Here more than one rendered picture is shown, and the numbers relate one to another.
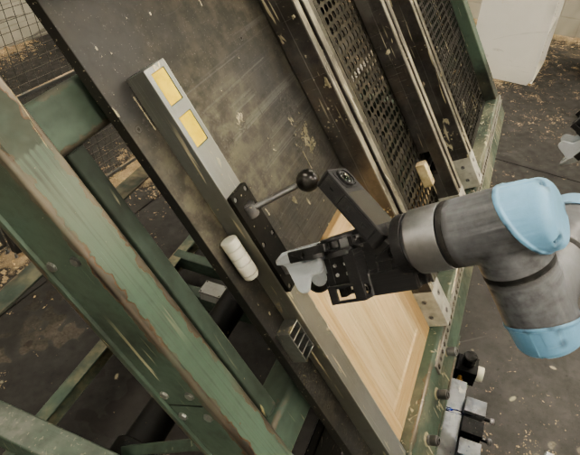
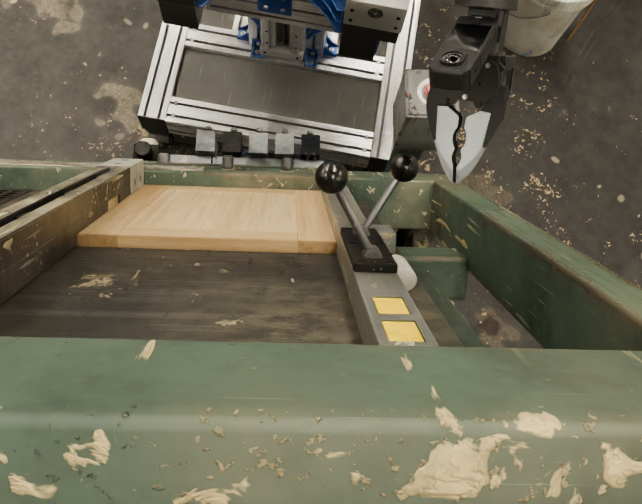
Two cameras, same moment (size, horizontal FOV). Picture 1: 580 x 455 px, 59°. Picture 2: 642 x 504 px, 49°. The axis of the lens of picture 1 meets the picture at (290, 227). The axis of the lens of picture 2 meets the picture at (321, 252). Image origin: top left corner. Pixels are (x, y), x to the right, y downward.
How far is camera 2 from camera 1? 0.90 m
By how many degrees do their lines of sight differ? 60
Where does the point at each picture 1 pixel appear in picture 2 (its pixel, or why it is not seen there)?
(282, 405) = (409, 257)
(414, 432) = (298, 176)
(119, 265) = (615, 284)
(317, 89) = (12, 267)
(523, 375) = (8, 152)
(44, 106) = not seen: hidden behind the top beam
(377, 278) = (500, 44)
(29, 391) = not seen: outside the picture
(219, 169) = (381, 283)
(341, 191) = (478, 58)
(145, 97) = not seen: hidden behind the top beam
